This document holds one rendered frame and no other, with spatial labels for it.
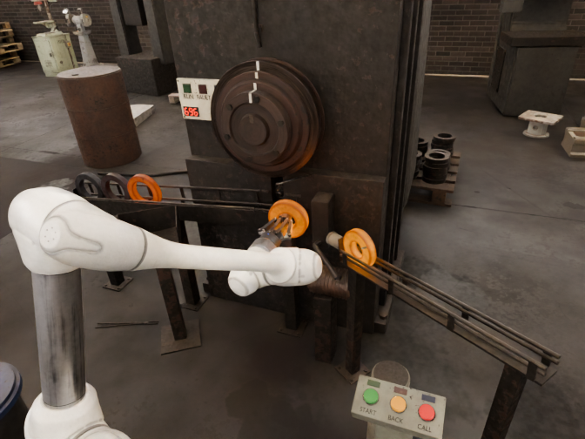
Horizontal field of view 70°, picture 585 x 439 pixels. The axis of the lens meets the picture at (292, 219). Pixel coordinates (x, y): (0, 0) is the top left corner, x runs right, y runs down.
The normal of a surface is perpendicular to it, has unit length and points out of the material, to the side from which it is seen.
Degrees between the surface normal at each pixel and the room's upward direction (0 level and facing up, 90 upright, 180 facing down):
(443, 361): 0
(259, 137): 90
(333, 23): 90
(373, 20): 90
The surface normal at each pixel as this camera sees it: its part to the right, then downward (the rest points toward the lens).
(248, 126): -0.36, 0.50
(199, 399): -0.04, -0.86
